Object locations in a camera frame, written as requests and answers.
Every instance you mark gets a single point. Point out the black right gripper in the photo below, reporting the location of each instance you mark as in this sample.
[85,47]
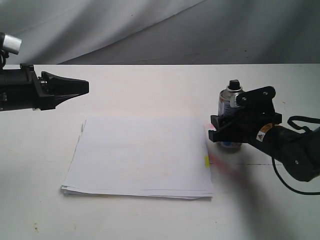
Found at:
[233,131]

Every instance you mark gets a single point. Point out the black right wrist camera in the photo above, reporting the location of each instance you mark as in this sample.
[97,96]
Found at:
[257,101]

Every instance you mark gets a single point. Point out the white spray paint can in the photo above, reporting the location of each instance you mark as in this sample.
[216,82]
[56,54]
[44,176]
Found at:
[225,110]

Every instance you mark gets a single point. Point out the white paper stack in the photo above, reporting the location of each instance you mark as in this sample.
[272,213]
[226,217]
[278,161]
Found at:
[145,157]

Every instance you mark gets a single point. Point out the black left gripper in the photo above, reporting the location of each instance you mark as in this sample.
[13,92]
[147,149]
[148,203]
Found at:
[23,89]

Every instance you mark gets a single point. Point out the white backdrop cloth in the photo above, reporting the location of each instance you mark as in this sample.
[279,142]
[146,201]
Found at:
[163,32]

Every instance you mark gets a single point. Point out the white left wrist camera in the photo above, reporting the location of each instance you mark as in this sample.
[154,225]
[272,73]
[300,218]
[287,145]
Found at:
[9,43]

